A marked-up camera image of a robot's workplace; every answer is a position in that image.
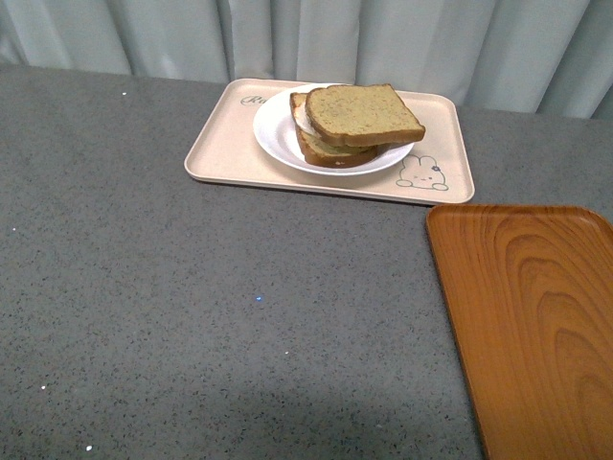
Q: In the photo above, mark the brown wood-grain tray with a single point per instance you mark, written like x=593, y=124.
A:
x=528, y=291

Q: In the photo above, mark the grey curtain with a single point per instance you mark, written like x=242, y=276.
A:
x=550, y=57

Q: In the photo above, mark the bread slice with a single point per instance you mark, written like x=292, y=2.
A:
x=362, y=116
x=319, y=153

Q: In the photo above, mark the white round plate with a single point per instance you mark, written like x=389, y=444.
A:
x=275, y=131

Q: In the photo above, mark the fried egg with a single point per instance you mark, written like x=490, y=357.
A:
x=302, y=121

